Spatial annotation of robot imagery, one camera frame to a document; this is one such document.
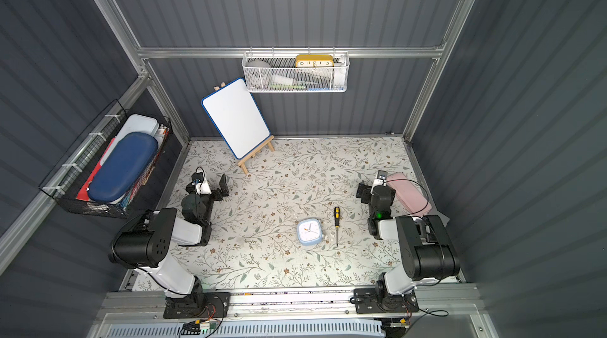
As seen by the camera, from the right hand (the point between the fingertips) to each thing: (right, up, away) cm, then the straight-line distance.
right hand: (381, 183), depth 93 cm
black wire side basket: (-92, +3, -31) cm, 98 cm away
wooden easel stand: (-58, +8, +10) cm, 59 cm away
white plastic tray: (-88, +22, -14) cm, 91 cm away
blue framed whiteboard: (-59, +29, +3) cm, 66 cm away
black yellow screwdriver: (-18, -15, -2) cm, 23 cm away
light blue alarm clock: (-29, -17, -6) cm, 34 cm away
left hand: (-66, +3, -3) cm, 66 cm away
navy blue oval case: (-83, +7, -25) cm, 87 cm away
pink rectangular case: (+14, -6, +6) cm, 16 cm away
